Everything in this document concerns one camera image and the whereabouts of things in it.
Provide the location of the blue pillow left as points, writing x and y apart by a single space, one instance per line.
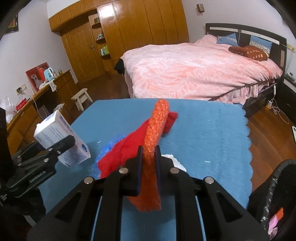
228 40

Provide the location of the white small stool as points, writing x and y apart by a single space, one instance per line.
80 97

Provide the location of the black nightstand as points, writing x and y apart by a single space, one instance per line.
286 97

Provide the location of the bed with pink duvet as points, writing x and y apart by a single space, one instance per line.
205 70

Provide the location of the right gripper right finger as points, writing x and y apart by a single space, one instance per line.
204 209

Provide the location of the orange foam net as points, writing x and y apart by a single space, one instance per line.
279 214
149 198

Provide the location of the black trash bin with bag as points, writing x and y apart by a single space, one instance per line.
277 191

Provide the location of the white bathroom scale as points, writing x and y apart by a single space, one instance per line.
294 132

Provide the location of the white tissue small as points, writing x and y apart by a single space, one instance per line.
176 163

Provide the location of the pink face mask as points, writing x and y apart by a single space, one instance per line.
273 229

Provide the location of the wooden wardrobe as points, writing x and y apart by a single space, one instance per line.
96 34

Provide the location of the wall lamp left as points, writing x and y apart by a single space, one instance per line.
200 8

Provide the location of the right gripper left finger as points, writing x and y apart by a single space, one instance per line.
93 209

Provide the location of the red picture frame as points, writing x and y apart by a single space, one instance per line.
36 76

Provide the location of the wooden desk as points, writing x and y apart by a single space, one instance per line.
21 128

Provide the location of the brown dotted pillow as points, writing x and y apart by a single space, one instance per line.
250 52

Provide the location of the blue pillow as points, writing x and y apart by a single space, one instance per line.
228 40
263 44

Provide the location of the blue plastic bag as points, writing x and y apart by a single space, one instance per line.
103 152

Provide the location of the blue pillow right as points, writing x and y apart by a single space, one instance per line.
263 44

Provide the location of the light blue kettle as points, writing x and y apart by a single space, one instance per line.
49 74

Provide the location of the red knitted glove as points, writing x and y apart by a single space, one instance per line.
122 151

